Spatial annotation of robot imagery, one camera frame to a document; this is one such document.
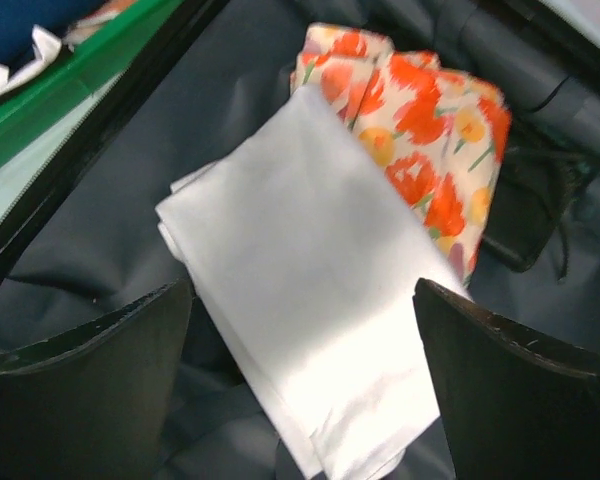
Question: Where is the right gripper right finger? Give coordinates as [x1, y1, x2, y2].
[414, 278, 600, 479]

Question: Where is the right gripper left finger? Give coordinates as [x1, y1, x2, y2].
[0, 281, 192, 479]

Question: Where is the yellow Pikachu hard-shell suitcase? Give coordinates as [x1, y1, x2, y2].
[0, 1, 600, 479]

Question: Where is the white garment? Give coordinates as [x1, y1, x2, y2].
[156, 85, 464, 479]

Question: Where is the green plastic tray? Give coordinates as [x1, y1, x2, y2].
[0, 0, 184, 181]

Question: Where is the orange floral cloth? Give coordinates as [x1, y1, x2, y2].
[290, 23, 511, 283]

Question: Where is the dark blue garment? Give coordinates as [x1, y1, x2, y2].
[0, 0, 104, 65]

